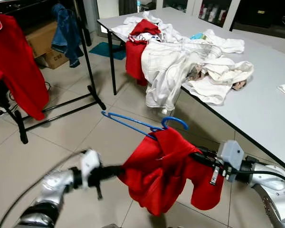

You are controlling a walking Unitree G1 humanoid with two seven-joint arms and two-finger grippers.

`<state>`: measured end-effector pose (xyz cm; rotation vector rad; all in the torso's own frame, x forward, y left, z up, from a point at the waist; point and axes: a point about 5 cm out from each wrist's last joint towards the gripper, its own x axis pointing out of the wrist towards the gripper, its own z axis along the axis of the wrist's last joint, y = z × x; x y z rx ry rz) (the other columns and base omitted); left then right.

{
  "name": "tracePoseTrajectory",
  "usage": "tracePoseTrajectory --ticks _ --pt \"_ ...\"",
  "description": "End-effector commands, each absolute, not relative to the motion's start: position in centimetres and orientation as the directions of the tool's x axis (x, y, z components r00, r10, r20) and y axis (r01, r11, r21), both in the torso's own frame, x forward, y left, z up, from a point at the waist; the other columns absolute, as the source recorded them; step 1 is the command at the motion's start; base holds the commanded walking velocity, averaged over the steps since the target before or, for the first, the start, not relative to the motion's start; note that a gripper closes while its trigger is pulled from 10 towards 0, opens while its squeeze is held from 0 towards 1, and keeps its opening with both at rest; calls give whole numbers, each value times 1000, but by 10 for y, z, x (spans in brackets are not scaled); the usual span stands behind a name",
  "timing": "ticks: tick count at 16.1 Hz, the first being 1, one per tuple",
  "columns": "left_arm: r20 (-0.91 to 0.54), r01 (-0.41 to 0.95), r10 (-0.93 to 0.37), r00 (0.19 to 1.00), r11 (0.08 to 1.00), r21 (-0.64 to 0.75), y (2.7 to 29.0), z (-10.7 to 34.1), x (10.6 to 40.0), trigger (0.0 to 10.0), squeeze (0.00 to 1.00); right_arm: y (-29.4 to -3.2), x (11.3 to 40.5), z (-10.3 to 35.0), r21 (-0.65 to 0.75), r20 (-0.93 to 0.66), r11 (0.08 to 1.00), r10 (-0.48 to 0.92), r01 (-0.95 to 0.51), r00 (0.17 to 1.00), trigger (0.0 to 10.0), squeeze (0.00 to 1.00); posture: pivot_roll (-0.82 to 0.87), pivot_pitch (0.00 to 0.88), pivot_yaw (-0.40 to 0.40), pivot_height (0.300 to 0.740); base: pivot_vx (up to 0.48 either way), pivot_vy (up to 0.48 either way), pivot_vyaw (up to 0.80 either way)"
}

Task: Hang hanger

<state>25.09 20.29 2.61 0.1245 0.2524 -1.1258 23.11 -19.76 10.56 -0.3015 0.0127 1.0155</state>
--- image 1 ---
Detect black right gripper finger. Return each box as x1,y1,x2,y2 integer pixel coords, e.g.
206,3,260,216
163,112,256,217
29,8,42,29
190,151,217,168

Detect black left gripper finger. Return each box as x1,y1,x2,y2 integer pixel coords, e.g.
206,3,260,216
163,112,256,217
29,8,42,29
104,165,127,180

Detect plain red shirt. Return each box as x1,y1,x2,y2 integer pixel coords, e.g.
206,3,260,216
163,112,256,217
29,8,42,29
118,126,225,217

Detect blue plastic hanger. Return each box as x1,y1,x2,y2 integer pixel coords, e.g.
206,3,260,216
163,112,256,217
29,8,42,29
101,111,190,140

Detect white mesh jersey brown print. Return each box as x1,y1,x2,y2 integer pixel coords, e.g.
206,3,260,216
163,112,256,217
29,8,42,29
186,57,255,106

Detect black metal clothes rack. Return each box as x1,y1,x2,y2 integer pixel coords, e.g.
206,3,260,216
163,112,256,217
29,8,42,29
0,0,107,144

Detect cream white jeans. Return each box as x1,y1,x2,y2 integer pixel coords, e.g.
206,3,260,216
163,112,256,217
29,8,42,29
142,40,224,115

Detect red garment with white trim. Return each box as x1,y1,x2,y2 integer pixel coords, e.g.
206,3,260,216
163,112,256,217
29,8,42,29
126,19,161,86

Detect white garment with teal patch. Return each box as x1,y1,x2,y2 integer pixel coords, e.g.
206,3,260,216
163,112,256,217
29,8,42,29
190,29,246,54

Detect teal floor mat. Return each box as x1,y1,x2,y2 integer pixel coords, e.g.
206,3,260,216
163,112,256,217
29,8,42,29
90,42,127,60

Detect small printed cardboard box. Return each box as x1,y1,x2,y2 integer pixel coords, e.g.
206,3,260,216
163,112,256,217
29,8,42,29
40,49,70,70

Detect white crumpled shirt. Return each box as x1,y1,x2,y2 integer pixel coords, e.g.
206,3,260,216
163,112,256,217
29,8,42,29
110,12,183,43

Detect red polo shirt white collar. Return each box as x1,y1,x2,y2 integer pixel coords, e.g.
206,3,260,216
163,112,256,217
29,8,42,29
0,13,49,121

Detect blue denim garment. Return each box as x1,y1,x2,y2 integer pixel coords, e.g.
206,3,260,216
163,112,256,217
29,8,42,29
51,4,85,68

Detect large brown cardboard box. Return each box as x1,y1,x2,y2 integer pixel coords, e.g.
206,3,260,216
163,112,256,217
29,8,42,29
26,21,58,58

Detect white glass door cabinet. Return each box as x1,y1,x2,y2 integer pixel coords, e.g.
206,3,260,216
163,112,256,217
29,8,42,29
195,0,241,30

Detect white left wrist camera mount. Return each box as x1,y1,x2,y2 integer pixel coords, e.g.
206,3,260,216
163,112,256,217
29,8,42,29
79,149,102,190

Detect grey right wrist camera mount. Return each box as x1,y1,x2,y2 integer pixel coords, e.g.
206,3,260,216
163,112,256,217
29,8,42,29
216,140,246,184

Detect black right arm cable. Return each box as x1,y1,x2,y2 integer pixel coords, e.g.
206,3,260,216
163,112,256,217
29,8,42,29
218,164,285,191

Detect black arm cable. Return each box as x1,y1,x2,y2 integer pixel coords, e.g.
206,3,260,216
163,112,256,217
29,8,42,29
218,164,285,191
0,150,89,228

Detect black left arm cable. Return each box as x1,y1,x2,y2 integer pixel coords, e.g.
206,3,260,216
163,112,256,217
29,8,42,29
0,150,89,228

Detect black coiled floor cable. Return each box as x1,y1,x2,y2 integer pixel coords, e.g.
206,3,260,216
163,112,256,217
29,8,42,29
7,81,52,104

